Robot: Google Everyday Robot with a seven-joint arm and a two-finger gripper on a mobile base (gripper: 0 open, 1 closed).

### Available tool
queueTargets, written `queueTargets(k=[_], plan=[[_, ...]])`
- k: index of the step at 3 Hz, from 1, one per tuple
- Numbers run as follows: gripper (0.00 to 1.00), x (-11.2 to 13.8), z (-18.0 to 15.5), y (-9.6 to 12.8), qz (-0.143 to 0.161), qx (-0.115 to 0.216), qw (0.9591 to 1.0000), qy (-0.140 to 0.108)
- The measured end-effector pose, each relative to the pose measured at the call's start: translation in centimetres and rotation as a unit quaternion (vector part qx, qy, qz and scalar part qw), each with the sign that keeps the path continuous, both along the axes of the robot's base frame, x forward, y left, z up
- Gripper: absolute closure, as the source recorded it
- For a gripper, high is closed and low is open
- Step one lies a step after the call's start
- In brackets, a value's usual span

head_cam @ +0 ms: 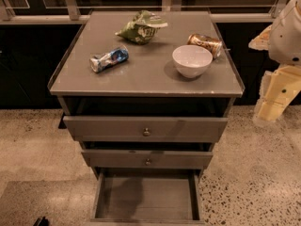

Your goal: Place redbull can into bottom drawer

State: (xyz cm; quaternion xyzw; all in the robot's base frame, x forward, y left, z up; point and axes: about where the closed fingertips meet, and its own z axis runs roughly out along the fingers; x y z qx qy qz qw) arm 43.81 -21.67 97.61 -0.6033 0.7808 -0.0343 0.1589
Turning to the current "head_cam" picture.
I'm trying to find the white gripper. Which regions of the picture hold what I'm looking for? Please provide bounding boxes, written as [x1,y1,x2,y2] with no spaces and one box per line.
[248,0,301,124]

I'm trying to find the blue silver redbull can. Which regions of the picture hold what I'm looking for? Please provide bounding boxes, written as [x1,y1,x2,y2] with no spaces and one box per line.
[89,45,129,73]

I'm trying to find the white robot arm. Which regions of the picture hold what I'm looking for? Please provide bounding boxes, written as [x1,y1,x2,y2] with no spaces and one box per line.
[248,0,301,121]

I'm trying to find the brown gold soda can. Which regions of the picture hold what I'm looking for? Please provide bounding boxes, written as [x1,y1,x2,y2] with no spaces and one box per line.
[187,34,223,59]

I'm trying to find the grey drawer cabinet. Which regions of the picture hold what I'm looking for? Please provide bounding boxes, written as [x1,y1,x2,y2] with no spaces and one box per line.
[47,10,246,226]

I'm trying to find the grey bottom drawer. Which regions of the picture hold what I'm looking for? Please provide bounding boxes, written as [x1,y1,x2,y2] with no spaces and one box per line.
[85,169,205,226]

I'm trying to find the grey drawer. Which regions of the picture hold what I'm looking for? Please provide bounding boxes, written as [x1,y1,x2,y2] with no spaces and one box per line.
[82,150,213,170]
[63,116,228,142]
[85,169,205,226]

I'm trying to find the grey top drawer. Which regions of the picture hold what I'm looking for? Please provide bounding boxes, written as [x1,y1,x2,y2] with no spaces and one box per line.
[63,116,228,142]

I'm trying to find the grey middle drawer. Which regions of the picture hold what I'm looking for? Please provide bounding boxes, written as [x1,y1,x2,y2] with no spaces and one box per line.
[82,150,213,170]

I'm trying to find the white bowl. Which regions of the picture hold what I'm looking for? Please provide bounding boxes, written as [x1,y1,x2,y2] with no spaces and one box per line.
[172,45,213,78]

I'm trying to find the green chip bag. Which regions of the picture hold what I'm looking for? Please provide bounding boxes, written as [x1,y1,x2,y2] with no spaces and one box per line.
[116,10,168,45]

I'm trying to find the black object on floor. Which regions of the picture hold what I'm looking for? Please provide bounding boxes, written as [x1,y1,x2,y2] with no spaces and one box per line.
[33,217,49,226]

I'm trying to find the metal railing frame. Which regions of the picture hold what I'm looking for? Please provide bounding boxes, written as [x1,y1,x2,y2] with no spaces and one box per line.
[0,0,290,24]

